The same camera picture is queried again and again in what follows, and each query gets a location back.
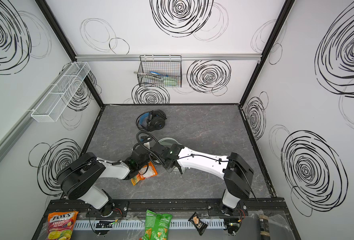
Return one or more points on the black gaming headphones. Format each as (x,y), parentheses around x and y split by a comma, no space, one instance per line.
(151,121)

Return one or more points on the mint green headphones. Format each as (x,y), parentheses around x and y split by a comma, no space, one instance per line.
(168,144)

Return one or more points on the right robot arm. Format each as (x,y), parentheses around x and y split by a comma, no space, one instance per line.
(233,169)

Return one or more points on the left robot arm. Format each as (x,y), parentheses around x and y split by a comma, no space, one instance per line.
(77,180)

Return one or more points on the blue item in basket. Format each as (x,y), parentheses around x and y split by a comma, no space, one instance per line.
(155,74)

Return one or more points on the orange snack packet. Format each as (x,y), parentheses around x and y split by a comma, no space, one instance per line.
(146,172)

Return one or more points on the green chips bag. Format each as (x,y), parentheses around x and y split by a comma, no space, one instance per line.
(156,226)

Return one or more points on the small dark snack packet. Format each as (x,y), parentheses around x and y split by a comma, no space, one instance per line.
(198,223)

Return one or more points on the dark bottle at edge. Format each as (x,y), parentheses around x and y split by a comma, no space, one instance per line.
(264,227)

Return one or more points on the Fox's fruits candy bag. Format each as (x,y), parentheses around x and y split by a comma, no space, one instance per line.
(61,225)

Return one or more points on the black wire basket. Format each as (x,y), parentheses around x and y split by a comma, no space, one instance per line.
(170,65)

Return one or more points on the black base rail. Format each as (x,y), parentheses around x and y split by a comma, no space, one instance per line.
(208,207)

